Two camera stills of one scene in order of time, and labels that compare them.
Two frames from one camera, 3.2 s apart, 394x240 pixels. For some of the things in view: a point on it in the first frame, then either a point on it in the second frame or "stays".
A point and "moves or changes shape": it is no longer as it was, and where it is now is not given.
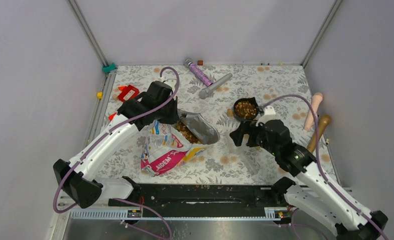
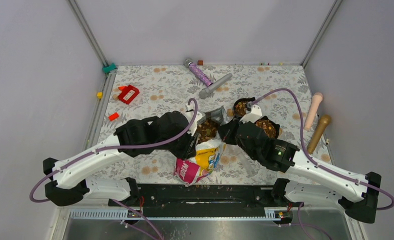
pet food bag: [166, 146] moves or changes shape
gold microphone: [324, 121] stays
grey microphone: [205, 93] stays
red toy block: [125, 90] stays
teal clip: [107, 69] stays
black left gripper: [174, 116] → [189, 151]
